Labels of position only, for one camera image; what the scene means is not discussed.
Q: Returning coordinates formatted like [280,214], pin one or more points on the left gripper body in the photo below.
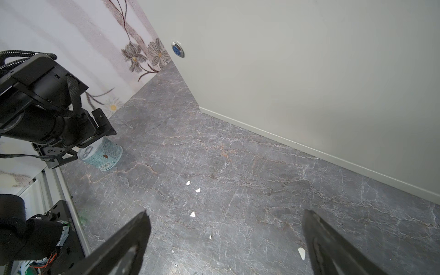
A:
[77,131]

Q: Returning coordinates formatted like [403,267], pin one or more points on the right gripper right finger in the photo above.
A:
[330,253]

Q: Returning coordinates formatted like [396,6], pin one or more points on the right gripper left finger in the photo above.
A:
[122,254]

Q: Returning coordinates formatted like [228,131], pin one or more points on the teal label can front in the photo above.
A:
[103,154]

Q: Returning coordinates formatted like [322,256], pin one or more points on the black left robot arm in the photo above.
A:
[41,104]

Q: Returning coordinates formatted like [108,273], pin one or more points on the grey metal cabinet counter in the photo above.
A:
[356,83]

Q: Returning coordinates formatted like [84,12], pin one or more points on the cabinet lock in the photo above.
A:
[177,49]

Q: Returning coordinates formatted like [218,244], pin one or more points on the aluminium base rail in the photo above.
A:
[43,191]

